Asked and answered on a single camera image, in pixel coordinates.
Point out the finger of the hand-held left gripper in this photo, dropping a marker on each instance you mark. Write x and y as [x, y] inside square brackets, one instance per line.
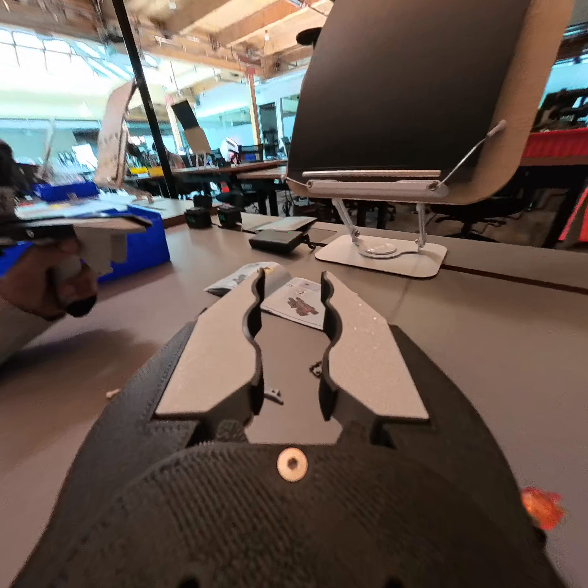
[103, 243]

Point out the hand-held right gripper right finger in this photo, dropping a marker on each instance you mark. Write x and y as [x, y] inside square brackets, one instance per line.
[372, 363]

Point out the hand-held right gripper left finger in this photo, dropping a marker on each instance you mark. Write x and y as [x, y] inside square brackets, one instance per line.
[211, 358]

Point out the person's left forearm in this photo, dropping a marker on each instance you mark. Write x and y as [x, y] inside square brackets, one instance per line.
[18, 330]

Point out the small dark lego piece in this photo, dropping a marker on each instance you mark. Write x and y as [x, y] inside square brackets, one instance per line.
[273, 396]
[316, 370]

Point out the lego instruction booklet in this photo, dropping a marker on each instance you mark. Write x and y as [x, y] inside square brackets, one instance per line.
[294, 307]

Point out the person's left hand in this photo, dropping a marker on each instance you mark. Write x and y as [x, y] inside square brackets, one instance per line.
[27, 285]

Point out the blue plastic bin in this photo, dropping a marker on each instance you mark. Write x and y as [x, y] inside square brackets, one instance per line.
[138, 250]

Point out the blue storage crate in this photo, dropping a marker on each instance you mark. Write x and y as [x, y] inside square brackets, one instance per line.
[64, 190]

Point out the yellow storage bins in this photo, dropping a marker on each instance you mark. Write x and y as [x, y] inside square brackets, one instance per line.
[144, 171]

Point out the black battery charger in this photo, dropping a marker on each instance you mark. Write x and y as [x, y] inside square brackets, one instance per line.
[229, 217]
[198, 218]

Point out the white metal tablet stand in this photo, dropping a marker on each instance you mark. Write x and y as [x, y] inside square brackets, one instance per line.
[381, 257]

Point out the tan tilted board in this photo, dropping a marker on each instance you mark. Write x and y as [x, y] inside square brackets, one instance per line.
[115, 133]

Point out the wooden desk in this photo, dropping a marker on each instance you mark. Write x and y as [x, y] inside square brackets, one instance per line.
[229, 167]

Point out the black tilted board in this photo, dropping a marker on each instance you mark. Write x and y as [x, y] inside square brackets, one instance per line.
[190, 124]

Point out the light grey flat sheet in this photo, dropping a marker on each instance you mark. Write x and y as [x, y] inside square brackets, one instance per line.
[287, 223]

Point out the black vertical pole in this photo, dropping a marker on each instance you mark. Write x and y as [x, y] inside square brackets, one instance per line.
[138, 82]

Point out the black office chair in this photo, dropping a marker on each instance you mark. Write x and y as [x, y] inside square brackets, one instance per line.
[477, 216]

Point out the red table cover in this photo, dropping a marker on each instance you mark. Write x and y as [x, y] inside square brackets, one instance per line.
[556, 142]

